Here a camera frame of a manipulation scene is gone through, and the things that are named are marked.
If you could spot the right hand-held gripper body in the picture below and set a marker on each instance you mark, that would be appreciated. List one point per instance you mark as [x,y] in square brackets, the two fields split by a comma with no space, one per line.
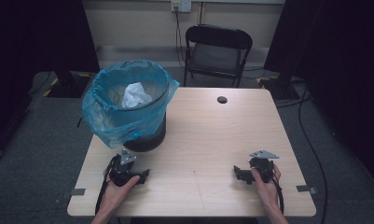
[264,168]

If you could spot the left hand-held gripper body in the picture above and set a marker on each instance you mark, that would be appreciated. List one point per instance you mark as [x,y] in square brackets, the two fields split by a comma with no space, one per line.
[121,171]

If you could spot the person's right hand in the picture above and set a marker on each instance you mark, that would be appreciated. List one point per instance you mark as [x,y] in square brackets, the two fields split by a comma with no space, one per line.
[267,189]

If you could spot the person's left hand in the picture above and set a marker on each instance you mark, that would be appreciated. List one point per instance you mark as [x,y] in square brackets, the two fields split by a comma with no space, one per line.
[116,193]

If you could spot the grey tape strip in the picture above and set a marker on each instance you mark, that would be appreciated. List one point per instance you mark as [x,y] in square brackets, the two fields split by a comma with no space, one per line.
[306,188]
[78,191]

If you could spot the black trash bin, blue bag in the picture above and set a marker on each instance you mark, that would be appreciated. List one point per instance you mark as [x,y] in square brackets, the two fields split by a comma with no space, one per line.
[110,118]

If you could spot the crumpled white paper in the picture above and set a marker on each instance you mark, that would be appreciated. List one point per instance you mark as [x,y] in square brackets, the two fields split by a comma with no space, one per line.
[135,95]

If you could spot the black stand with base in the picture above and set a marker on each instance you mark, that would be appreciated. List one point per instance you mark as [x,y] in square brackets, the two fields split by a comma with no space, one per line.
[66,84]
[282,81]

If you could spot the yellow black floor tape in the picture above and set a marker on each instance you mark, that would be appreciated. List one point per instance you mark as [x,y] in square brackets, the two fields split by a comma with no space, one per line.
[50,87]

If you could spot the black folding chair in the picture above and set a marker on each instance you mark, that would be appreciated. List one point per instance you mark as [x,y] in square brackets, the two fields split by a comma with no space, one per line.
[217,51]

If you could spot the black curtain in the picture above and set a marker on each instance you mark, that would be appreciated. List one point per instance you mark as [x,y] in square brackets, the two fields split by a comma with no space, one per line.
[35,46]
[346,77]

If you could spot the white wall socket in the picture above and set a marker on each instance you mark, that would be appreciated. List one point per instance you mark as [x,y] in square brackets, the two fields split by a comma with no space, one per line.
[180,5]

